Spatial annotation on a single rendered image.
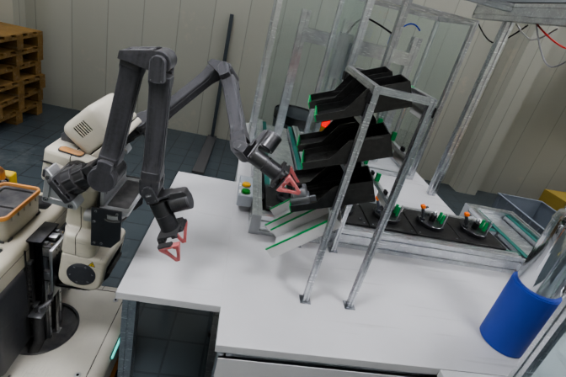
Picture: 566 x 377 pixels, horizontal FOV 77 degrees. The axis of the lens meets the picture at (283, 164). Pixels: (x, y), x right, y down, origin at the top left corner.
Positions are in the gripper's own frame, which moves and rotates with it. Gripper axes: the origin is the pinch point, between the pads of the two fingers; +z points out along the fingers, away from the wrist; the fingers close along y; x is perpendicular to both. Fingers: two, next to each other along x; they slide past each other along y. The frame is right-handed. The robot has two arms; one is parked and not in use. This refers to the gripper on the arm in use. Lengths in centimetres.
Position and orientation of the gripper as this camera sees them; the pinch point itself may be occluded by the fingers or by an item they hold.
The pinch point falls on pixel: (298, 188)
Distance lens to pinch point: 121.5
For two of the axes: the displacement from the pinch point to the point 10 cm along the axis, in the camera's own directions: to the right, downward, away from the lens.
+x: -6.2, 7.0, 3.6
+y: 0.9, -3.9, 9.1
